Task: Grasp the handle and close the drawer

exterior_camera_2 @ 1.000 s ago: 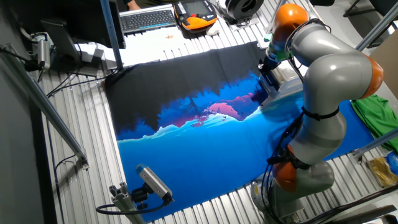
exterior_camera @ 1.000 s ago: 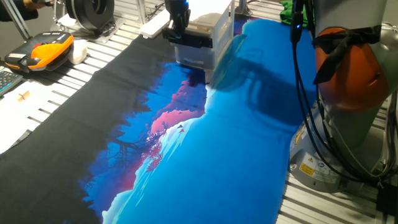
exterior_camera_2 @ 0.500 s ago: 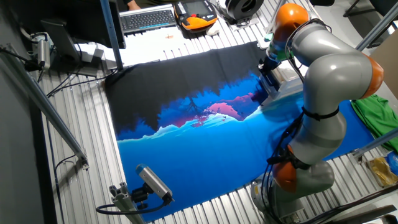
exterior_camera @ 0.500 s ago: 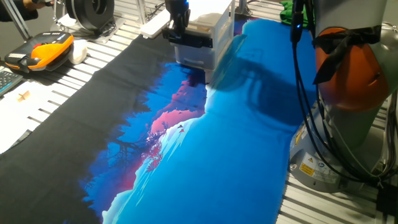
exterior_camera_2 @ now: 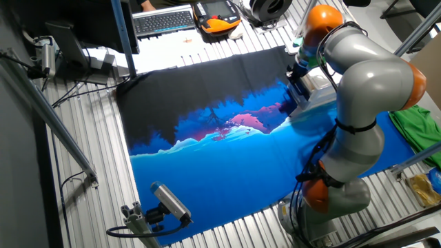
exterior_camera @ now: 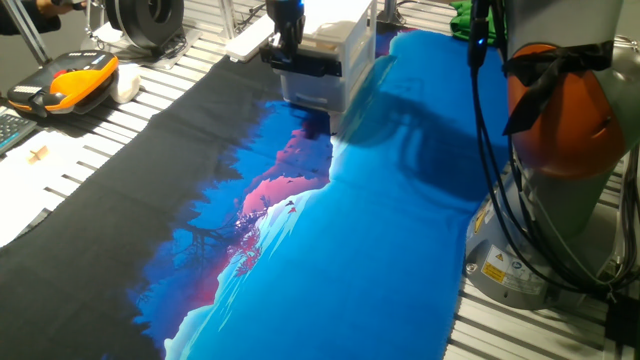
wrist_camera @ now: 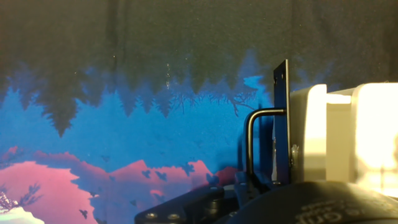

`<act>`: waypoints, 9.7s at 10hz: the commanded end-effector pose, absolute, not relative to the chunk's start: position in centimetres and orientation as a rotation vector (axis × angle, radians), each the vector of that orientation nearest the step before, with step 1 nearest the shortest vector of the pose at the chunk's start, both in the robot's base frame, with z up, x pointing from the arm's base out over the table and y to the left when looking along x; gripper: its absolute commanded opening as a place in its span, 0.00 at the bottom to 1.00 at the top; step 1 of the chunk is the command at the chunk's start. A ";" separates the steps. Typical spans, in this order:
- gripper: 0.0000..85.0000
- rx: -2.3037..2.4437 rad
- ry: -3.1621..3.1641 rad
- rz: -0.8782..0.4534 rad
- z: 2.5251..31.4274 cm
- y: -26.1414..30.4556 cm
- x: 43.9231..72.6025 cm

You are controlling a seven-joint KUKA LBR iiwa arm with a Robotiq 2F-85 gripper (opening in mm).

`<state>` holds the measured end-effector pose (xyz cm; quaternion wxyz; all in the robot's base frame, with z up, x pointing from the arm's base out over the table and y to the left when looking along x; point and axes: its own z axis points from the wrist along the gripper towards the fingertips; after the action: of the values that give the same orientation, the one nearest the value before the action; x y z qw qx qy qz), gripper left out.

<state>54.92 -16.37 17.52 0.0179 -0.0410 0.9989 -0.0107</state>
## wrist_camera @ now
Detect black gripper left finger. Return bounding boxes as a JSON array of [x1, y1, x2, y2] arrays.
[[135, 185, 225, 224]]

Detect white drawer with black handle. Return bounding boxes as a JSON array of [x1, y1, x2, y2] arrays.
[[244, 58, 354, 187]]

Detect blue forest print cloth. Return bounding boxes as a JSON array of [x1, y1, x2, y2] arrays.
[[0, 0, 398, 224]]

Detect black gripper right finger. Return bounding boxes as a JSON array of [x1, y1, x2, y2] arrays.
[[234, 170, 271, 203]]

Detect white plastic drawer cabinet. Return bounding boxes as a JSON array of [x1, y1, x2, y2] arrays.
[[351, 82, 398, 198]]

